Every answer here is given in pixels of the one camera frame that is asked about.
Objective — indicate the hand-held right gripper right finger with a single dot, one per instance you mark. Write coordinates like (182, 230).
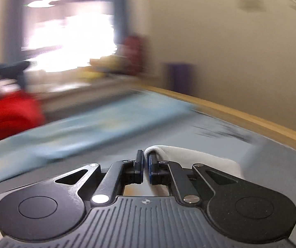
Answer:
(152, 169)

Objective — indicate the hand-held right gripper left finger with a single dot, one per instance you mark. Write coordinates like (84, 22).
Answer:
(139, 166)

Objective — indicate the white t-shirt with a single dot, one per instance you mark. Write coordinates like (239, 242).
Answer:
(202, 157)

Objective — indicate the light blue patterned sheet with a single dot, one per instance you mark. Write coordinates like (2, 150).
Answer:
(73, 134)

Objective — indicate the deer printed cloth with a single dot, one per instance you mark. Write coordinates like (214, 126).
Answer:
(222, 131)

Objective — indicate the purple bag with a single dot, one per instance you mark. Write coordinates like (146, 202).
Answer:
(181, 76)

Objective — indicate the yellow duck plush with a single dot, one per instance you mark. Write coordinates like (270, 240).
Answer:
(99, 69)

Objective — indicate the red cushion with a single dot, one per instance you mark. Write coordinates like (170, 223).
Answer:
(133, 54)

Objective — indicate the red folded quilt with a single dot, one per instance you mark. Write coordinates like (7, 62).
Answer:
(11, 113)

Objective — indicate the window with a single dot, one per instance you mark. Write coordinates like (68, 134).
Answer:
(68, 31)

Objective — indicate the blue curtain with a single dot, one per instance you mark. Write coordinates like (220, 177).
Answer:
(120, 10)

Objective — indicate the teal shark plush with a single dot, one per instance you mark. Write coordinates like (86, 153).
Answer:
(6, 69)

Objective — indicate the wooden bed frame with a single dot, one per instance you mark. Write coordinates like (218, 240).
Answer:
(241, 116)

